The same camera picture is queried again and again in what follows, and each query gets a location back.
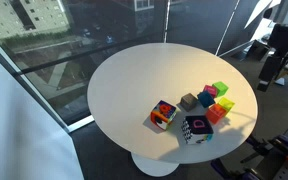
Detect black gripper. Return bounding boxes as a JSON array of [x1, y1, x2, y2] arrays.
[[257, 49, 288, 93]]

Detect yellow green block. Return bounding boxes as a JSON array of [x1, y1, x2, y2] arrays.
[[217, 97, 236, 116]]

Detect purple pink block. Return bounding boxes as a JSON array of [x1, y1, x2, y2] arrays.
[[202, 84, 219, 99]]

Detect orange block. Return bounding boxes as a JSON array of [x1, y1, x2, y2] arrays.
[[205, 103, 228, 125]]

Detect blue block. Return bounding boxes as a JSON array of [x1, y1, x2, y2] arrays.
[[197, 90, 216, 109]]

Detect grey block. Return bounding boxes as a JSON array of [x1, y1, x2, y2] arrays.
[[179, 92, 199, 112]]

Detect multicoloured soft cube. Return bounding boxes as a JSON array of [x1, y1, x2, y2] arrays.
[[150, 99, 178, 131]]

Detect purple handled clamp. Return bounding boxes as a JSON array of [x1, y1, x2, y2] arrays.
[[210, 158, 262, 180]]

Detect white table pedestal base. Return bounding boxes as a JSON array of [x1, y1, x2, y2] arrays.
[[130, 152, 180, 178]]

